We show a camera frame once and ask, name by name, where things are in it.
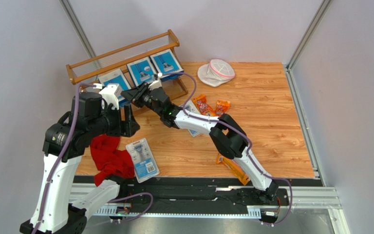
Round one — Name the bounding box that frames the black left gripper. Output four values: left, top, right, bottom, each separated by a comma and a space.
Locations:
88, 102, 141, 137

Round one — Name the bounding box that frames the small blue Harry's razor box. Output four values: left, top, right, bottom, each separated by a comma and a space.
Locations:
98, 68, 131, 91

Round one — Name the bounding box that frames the large blue Harry's razor box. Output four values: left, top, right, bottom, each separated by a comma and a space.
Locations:
127, 57, 157, 87

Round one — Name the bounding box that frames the Gillette razor blister pack front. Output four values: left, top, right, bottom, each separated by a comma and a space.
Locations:
125, 138, 160, 183

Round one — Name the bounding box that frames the gillette razor blister pack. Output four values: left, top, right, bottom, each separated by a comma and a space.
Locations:
125, 138, 160, 183
175, 101, 208, 137

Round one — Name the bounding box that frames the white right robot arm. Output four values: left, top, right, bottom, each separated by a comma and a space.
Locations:
121, 83, 279, 200

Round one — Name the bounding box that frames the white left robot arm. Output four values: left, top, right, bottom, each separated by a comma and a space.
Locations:
19, 93, 140, 234

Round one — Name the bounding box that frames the blue Harry's box on shelf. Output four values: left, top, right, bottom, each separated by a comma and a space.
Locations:
150, 49, 184, 82

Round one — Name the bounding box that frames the wooden two-tier shelf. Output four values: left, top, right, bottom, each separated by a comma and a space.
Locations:
66, 29, 188, 99

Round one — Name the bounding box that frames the red cloth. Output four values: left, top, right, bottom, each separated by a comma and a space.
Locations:
90, 135, 135, 186

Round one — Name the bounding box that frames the Gillette razor blister pack centre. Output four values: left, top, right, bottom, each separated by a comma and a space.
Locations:
175, 101, 208, 137

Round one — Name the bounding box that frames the orange Bic razor bag left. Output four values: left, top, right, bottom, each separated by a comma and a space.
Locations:
191, 94, 216, 117

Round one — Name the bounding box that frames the orange bic razor bag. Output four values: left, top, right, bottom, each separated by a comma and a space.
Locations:
216, 154, 250, 185
215, 100, 231, 117
191, 94, 216, 117

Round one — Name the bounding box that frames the white mesh laundry bag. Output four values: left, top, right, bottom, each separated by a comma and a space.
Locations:
197, 59, 236, 87

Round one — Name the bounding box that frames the orange Bic razor bag right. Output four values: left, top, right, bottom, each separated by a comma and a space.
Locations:
215, 100, 231, 117

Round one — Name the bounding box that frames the orange Bic razor bag front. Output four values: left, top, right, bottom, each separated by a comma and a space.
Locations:
216, 154, 250, 185

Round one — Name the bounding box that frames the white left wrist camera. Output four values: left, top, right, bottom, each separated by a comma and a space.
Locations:
94, 83, 122, 109

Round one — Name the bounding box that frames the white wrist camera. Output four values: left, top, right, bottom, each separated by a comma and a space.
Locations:
148, 73, 163, 91
94, 83, 122, 109

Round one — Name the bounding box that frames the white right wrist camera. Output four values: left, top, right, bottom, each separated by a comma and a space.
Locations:
148, 73, 163, 91

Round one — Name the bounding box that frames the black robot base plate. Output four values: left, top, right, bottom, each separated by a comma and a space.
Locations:
73, 175, 291, 216

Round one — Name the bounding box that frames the aluminium frame rail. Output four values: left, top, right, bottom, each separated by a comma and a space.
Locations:
37, 181, 351, 234

